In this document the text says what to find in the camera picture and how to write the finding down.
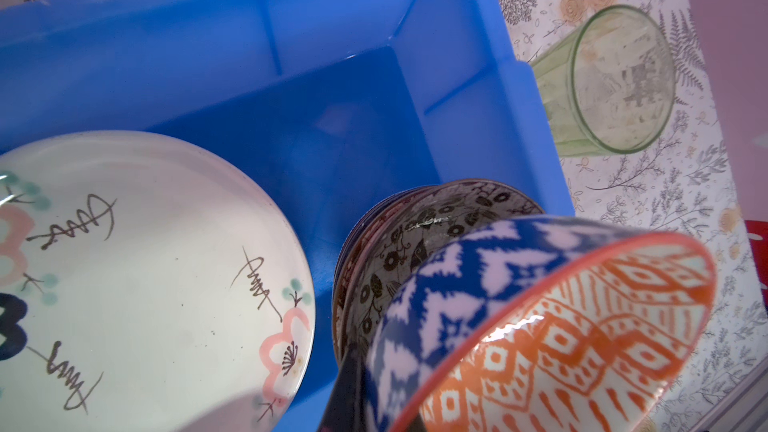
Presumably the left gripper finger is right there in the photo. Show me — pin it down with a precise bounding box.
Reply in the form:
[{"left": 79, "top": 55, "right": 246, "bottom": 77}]
[{"left": 317, "top": 344, "right": 366, "bottom": 432}]

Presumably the blue zigzag pattern bowl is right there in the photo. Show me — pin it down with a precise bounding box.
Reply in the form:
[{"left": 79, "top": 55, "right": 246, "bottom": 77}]
[{"left": 363, "top": 215, "right": 717, "bottom": 431}]

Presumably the cream blossom pattern plate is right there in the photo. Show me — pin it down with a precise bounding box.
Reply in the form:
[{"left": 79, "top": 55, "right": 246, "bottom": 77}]
[{"left": 1, "top": 132, "right": 316, "bottom": 431}]

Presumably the green glass cup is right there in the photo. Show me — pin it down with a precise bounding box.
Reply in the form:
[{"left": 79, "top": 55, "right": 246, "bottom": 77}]
[{"left": 532, "top": 5, "right": 676, "bottom": 157}]

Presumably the blue plastic bin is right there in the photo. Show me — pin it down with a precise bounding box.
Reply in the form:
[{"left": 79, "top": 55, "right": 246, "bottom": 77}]
[{"left": 1, "top": 0, "right": 573, "bottom": 431}]

